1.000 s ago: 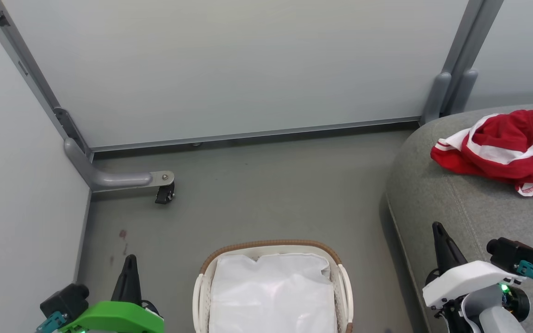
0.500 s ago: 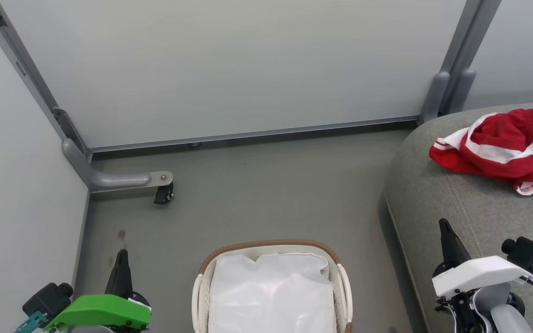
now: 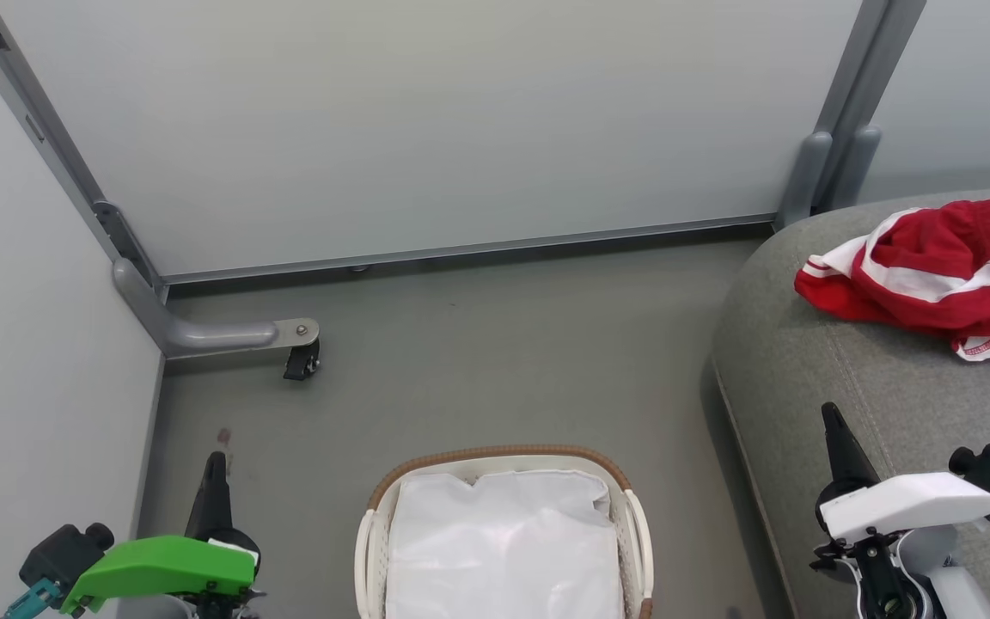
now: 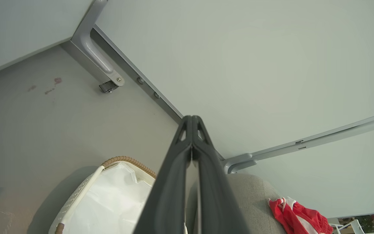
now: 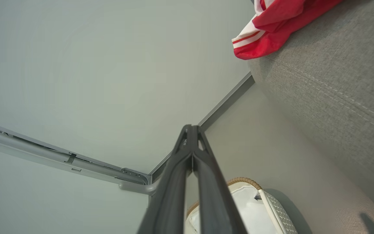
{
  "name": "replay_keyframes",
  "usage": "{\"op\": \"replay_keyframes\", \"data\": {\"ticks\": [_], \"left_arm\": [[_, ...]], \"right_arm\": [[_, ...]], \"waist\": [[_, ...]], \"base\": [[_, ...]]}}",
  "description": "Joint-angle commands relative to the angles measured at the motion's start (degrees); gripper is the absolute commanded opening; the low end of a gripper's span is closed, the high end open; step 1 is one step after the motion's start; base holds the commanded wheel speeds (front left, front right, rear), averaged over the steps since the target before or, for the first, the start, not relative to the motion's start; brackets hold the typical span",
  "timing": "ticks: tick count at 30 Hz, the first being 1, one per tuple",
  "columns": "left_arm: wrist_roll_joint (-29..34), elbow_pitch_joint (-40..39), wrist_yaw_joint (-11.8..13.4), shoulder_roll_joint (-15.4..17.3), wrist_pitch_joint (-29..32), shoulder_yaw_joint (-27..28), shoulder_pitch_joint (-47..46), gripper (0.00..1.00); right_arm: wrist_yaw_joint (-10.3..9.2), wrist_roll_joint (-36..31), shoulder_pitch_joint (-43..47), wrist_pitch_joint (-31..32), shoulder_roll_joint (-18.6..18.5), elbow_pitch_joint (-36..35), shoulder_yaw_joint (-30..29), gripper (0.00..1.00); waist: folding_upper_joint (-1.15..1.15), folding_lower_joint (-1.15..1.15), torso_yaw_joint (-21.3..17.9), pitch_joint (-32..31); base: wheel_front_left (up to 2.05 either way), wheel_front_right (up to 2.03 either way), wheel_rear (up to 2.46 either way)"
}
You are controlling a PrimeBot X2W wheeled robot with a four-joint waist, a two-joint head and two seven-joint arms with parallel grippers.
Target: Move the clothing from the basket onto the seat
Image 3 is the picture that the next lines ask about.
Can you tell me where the red and white garment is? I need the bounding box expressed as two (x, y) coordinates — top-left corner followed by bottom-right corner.
(794, 185), (990, 375)

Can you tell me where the white basket liner cloth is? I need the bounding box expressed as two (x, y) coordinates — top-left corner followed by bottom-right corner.
(385, 469), (625, 619)

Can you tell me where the grey partition base rail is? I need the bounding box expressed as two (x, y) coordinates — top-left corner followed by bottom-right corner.
(160, 215), (775, 285)

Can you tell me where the woven rim laundry basket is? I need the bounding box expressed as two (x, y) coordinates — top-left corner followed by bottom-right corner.
(354, 444), (656, 619)

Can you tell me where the black caster wheel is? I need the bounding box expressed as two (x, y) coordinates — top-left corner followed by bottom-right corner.
(283, 340), (322, 382)

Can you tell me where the grey partition frame post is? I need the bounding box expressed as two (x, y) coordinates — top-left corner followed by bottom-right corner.
(809, 0), (927, 216)
(0, 0), (169, 302)

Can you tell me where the grey partition foot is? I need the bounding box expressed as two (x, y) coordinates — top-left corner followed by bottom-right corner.
(830, 125), (883, 209)
(775, 131), (833, 230)
(113, 258), (321, 360)

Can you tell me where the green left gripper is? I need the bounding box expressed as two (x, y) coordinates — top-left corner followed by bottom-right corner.
(59, 450), (266, 619)

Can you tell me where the grey fabric sofa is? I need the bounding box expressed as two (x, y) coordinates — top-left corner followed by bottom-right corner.
(710, 187), (990, 619)

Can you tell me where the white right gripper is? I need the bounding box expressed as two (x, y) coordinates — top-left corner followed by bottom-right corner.
(815, 401), (990, 548)

